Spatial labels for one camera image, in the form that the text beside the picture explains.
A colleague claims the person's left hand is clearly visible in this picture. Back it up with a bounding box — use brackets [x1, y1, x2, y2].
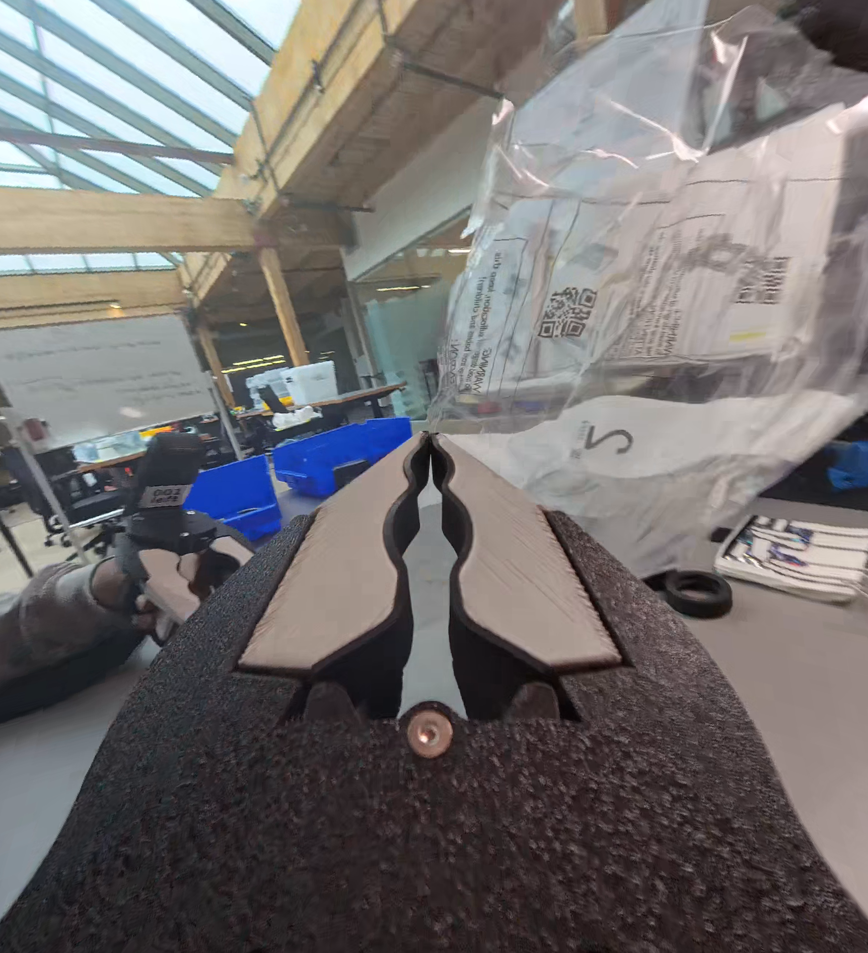
[92, 555, 159, 634]

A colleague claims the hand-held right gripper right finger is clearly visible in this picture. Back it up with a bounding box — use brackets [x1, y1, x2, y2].
[432, 433, 623, 675]

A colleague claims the grey desk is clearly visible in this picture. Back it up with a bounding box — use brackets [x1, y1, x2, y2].
[0, 491, 868, 947]

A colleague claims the whiteboard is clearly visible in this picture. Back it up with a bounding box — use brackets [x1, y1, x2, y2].
[0, 313, 219, 448]

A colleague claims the black chair armrest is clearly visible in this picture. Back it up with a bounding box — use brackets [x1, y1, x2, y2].
[0, 633, 145, 734]

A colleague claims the sticker sheet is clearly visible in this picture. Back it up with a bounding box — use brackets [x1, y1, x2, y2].
[713, 515, 868, 603]

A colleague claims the large printed clear bag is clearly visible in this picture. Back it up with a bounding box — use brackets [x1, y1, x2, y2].
[427, 0, 868, 578]

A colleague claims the person's left forearm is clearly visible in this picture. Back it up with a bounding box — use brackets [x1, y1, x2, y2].
[0, 562, 118, 701]

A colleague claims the translucent storage box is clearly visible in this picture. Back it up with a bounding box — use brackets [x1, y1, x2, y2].
[285, 365, 338, 407]

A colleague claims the short blue storage bin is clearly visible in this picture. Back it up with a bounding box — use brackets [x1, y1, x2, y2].
[181, 454, 282, 543]

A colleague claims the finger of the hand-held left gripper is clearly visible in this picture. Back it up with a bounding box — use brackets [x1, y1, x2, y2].
[138, 549, 203, 641]
[194, 535, 256, 598]

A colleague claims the wooden top standing desk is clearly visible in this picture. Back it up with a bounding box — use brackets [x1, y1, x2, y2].
[236, 383, 407, 440]

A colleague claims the black toy tire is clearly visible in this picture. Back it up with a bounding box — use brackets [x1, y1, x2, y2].
[663, 569, 733, 617]

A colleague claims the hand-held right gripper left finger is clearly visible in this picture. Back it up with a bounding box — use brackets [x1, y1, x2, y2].
[239, 433, 431, 677]

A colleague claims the long blue storage bin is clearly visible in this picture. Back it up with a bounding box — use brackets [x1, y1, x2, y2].
[274, 417, 413, 498]

